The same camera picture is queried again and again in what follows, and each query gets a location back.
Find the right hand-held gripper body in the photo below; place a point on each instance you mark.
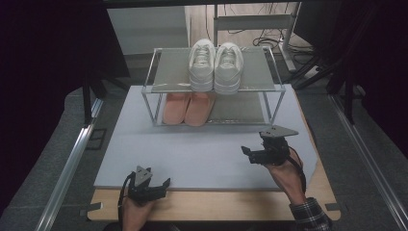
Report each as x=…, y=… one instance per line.
x=275, y=149

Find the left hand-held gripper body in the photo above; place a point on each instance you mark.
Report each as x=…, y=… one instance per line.
x=141, y=189

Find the pink slipper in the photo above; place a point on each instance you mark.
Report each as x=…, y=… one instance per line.
x=175, y=109
x=198, y=110

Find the white sneaker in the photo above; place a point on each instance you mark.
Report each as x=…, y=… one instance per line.
x=202, y=69
x=228, y=70

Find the metal two-tier shoe rack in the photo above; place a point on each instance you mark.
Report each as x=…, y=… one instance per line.
x=170, y=69

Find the person's left hand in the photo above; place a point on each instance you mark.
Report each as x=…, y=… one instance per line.
x=134, y=215

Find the person's right hand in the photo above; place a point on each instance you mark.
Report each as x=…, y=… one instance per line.
x=285, y=179

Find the pale grey board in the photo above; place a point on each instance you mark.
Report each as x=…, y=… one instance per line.
x=192, y=157

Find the black tripod stand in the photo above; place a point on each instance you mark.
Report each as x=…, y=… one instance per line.
x=333, y=77

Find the dark curtain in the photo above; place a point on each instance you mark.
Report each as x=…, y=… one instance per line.
x=385, y=64
x=48, y=64

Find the grey panel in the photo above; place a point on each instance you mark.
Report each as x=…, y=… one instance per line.
x=147, y=30

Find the aluminium floor rail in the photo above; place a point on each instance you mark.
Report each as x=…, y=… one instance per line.
x=69, y=170
x=372, y=163

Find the white metal desk frame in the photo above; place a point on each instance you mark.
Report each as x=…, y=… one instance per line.
x=253, y=22

